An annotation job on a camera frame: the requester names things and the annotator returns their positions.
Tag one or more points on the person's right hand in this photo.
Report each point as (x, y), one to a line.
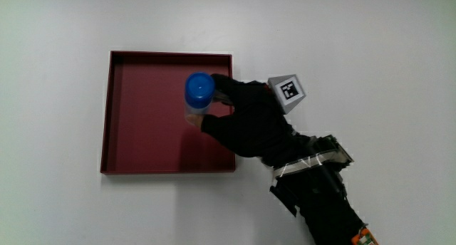
(256, 124)

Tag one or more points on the blue-capped clear glue bottle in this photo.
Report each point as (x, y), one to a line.
(199, 90)

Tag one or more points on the dark red square plate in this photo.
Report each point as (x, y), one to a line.
(142, 131)

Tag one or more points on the orange wrist device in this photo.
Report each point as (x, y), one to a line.
(364, 238)

